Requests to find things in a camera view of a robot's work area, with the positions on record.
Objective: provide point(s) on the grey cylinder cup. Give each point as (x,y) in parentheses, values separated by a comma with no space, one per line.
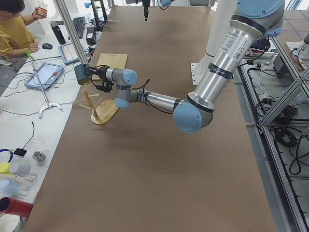
(20,169)

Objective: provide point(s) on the black power adapter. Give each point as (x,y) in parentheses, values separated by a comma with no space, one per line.
(91,36)

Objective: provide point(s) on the blue tablet near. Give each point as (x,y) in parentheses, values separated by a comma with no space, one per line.
(48,73)

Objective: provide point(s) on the blue tablet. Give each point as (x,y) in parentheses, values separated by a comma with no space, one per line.
(68,53)
(48,73)

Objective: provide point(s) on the wooden cutting board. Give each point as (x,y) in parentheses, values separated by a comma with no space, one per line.
(113,60)

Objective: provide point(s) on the black computer mouse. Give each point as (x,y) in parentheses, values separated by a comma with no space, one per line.
(47,46)

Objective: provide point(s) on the aluminium frame post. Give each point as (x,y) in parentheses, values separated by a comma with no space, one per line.
(62,9)

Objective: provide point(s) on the light blue cup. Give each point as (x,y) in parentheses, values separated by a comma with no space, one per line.
(8,187)

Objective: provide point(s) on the red cylinder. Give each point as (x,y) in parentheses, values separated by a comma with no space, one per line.
(15,207)

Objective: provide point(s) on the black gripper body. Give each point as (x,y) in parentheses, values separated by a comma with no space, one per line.
(101,71)
(145,9)

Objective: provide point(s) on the silver reacher grabber tool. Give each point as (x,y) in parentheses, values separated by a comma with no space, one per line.
(48,104)

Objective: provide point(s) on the small metal cup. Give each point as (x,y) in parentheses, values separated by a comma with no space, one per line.
(39,157)

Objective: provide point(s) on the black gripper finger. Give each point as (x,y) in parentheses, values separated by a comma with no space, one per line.
(146,13)

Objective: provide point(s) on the black water bottle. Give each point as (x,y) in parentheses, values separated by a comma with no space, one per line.
(57,31)

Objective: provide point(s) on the person in yellow shirt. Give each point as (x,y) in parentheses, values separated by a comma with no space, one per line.
(15,38)

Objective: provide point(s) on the blue tablet far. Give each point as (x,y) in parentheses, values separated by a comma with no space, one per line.
(68,53)

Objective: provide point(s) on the black keyboard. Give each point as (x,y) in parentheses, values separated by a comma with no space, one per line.
(79,23)

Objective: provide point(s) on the small black square device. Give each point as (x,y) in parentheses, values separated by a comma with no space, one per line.
(20,152)

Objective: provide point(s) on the yellow cylinder object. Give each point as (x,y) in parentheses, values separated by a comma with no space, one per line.
(4,167)

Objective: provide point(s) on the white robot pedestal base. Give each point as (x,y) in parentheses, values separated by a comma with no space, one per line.
(205,60)

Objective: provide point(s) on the wooden cup storage rack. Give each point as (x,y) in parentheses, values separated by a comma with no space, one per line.
(102,111)

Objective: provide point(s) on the dark teal mug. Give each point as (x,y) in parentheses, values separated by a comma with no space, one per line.
(83,74)

